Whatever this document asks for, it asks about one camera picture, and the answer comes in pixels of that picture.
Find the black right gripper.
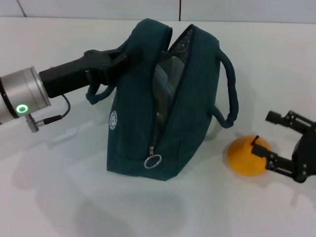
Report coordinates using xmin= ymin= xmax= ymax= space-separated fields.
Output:
xmin=250 ymin=110 xmax=316 ymax=184

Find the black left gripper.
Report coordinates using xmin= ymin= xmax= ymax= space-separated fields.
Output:
xmin=39 ymin=48 xmax=143 ymax=99

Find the yellow orange pear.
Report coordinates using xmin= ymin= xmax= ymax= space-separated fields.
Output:
xmin=227 ymin=135 xmax=272 ymax=176

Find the clear plastic lidded container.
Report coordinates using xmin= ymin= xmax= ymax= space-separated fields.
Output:
xmin=152 ymin=56 xmax=186 ymax=126

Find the dark teal fabric bag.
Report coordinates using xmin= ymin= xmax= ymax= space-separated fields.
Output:
xmin=85 ymin=17 xmax=239 ymax=182

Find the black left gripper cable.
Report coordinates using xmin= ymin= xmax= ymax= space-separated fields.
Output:
xmin=27 ymin=93 xmax=72 ymax=133

